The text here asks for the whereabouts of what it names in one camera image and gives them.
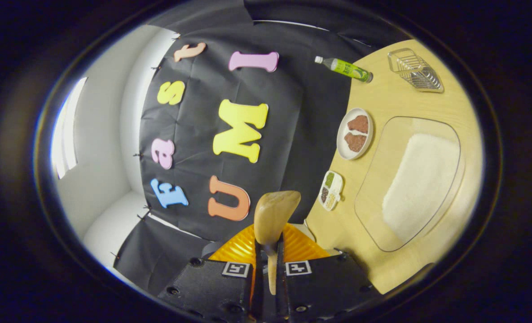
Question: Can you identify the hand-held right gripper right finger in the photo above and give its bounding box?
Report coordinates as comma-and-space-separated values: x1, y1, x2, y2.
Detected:
275, 223, 383, 323

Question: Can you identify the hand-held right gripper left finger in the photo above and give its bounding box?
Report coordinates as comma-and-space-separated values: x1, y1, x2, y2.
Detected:
157, 223, 264, 323

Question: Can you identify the wooden spoon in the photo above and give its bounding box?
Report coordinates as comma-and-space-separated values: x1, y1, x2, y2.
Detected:
254, 191, 301, 296

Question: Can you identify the clear container of white rice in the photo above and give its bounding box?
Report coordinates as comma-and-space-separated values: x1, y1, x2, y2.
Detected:
354, 116, 466, 253

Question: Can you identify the metal wire chopstick holder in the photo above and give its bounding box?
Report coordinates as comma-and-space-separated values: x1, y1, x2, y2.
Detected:
387, 48, 444, 93

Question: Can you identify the white divided bean dish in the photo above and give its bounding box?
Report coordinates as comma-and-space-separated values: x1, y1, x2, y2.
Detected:
318, 170, 344, 211

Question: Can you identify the brown meat piece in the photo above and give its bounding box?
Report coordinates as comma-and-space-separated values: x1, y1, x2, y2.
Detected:
347, 115, 369, 134
344, 132, 367, 153

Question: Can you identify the white round plate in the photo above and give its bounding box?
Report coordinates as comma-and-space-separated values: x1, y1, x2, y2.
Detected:
336, 108, 374, 161

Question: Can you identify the ceiling light panel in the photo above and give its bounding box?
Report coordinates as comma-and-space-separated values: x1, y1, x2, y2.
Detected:
53, 77, 88, 179

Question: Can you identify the green drink bottle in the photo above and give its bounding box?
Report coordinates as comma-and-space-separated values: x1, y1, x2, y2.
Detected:
315, 56, 374, 83

